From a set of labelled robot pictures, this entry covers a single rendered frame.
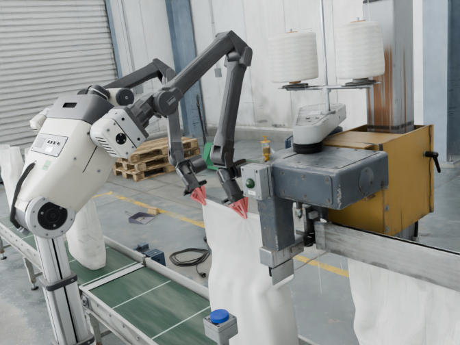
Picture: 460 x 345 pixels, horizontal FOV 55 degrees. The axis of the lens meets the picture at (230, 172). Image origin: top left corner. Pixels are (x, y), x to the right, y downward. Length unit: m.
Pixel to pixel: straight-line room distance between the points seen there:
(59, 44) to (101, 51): 0.81
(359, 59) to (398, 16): 0.26
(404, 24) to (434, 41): 4.56
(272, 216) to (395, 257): 0.35
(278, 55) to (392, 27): 0.36
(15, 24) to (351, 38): 7.75
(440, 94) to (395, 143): 4.73
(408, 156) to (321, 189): 0.45
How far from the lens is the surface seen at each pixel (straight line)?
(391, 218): 1.47
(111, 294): 2.78
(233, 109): 1.62
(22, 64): 8.71
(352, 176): 1.15
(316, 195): 1.16
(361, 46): 1.35
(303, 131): 1.29
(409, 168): 1.53
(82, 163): 1.48
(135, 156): 6.76
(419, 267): 1.26
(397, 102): 1.55
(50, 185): 1.52
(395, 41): 1.54
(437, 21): 6.13
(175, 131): 1.94
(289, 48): 1.50
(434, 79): 6.16
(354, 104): 7.32
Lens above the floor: 1.63
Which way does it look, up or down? 14 degrees down
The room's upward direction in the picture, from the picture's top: 7 degrees counter-clockwise
